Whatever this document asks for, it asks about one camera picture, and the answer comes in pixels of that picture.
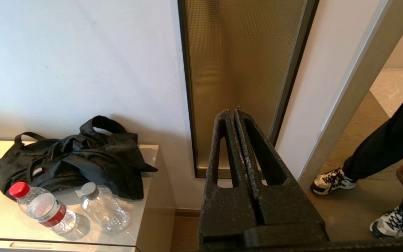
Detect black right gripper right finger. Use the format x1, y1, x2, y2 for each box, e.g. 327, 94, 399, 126
234, 108, 330, 241

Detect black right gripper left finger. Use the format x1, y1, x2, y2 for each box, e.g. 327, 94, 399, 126
198, 109, 266, 251

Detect cream cabinet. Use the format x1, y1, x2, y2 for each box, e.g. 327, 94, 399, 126
0, 140, 177, 252

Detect person black trousers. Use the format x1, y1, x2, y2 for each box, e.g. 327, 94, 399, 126
342, 80, 403, 222

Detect grey cap clear water bottle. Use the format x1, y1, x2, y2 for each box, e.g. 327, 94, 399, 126
80, 182, 130, 234

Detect black cloth bag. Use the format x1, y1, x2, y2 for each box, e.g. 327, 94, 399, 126
0, 115, 158, 202

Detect red cap water bottle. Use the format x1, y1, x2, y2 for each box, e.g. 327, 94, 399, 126
9, 181, 78, 234

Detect grey door frame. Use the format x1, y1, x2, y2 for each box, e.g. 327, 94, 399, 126
298, 0, 403, 191

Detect bronze glass panel black frame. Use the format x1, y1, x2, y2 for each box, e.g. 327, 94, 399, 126
178, 0, 319, 179

